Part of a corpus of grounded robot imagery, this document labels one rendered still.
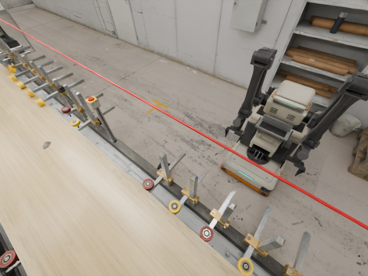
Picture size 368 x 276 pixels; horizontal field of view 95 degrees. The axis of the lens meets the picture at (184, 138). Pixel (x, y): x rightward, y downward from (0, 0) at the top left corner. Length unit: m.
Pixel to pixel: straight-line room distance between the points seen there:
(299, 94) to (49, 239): 1.77
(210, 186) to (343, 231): 1.44
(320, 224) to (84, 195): 2.32
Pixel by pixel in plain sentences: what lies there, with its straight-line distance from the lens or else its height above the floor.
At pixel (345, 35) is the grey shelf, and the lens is 2.81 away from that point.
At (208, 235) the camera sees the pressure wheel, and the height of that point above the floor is 0.90.
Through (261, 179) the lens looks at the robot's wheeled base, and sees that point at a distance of 2.10.
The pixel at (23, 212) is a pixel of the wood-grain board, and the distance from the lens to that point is 1.59.
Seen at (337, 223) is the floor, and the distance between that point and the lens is 2.64.
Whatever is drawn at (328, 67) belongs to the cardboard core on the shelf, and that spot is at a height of 0.95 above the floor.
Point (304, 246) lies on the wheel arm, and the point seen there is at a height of 0.83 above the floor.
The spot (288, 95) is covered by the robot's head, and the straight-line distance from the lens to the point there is 1.33.
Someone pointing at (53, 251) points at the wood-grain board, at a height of 0.90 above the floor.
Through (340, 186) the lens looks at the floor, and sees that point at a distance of 2.91.
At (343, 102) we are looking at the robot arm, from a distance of 1.09.
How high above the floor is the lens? 2.04
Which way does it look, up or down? 51 degrees down
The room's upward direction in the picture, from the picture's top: 2 degrees counter-clockwise
